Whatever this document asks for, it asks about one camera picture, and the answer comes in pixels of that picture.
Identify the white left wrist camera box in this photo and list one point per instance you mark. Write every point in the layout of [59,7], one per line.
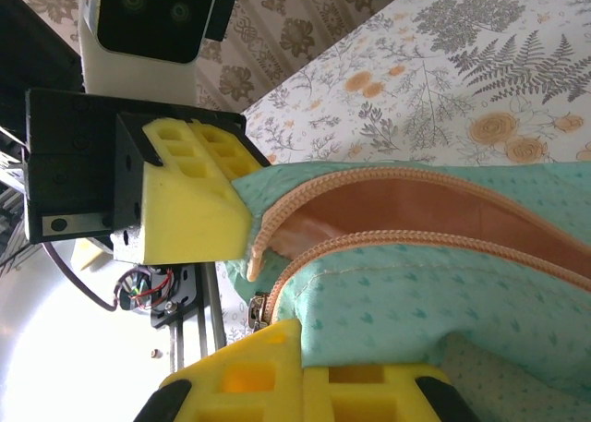
[148,20]

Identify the peach and mint zip jacket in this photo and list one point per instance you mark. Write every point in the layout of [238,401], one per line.
[415,279]

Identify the metal zipper slider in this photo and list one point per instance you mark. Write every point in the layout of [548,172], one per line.
[259,309]

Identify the floral leaf print tablecloth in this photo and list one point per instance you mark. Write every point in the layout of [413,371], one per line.
[415,94]

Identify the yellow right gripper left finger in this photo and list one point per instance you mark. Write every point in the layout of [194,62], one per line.
[249,371]

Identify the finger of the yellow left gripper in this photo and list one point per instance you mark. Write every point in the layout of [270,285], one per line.
[184,219]
[231,149]

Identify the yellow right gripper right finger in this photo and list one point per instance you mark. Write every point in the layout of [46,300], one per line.
[378,394]

